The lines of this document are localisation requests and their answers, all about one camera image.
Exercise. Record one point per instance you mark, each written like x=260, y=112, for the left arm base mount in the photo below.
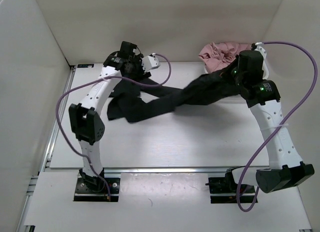
x=88, y=193

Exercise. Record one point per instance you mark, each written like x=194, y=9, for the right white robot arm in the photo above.
x=286, y=167

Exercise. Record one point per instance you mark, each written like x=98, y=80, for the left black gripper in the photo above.
x=137, y=59

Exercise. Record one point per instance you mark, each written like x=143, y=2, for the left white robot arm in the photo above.
x=85, y=117

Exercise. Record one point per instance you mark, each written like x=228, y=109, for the aluminium frame rail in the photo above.
x=119, y=170

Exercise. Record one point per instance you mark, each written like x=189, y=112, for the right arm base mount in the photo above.
x=223, y=192

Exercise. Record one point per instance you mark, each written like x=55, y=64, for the small dark label sticker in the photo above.
x=85, y=65

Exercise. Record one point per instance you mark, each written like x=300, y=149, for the black trousers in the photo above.
x=135, y=103

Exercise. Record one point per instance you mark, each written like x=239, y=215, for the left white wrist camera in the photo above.
x=150, y=62

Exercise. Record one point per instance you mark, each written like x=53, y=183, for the pink garment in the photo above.
x=218, y=56

